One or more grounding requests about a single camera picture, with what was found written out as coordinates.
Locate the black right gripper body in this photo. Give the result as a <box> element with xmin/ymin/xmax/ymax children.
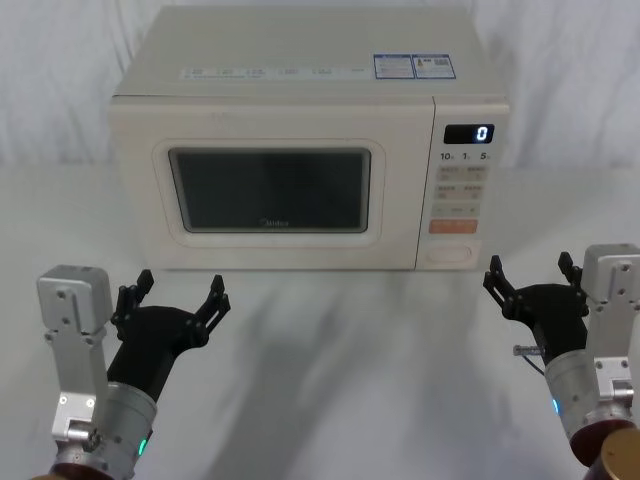
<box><xmin>503</xmin><ymin>282</ymin><xmax>590</xmax><ymax>364</ymax></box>

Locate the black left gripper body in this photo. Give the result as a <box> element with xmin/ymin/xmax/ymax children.
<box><xmin>105</xmin><ymin>304</ymin><xmax>211</xmax><ymax>402</ymax></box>

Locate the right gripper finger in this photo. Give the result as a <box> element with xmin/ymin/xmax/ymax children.
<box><xmin>557</xmin><ymin>251</ymin><xmax>590</xmax><ymax>304</ymax></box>
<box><xmin>482</xmin><ymin>254</ymin><xmax>522</xmax><ymax>317</ymax></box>

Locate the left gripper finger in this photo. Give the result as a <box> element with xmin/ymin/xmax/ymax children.
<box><xmin>186</xmin><ymin>274</ymin><xmax>232</xmax><ymax>347</ymax></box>
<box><xmin>110</xmin><ymin>269</ymin><xmax>156</xmax><ymax>329</ymax></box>

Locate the white table cloth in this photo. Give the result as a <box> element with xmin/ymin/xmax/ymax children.
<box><xmin>0</xmin><ymin>162</ymin><xmax>640</xmax><ymax>480</ymax></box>

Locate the cream microwave oven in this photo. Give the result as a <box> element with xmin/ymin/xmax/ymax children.
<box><xmin>107</xmin><ymin>5</ymin><xmax>512</xmax><ymax>273</ymax></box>

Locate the white curtain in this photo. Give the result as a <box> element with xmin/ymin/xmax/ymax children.
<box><xmin>0</xmin><ymin>0</ymin><xmax>640</xmax><ymax>169</ymax></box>

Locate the thin cable with silver plug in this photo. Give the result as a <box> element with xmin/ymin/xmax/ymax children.
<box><xmin>511</xmin><ymin>344</ymin><xmax>549</xmax><ymax>375</ymax></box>

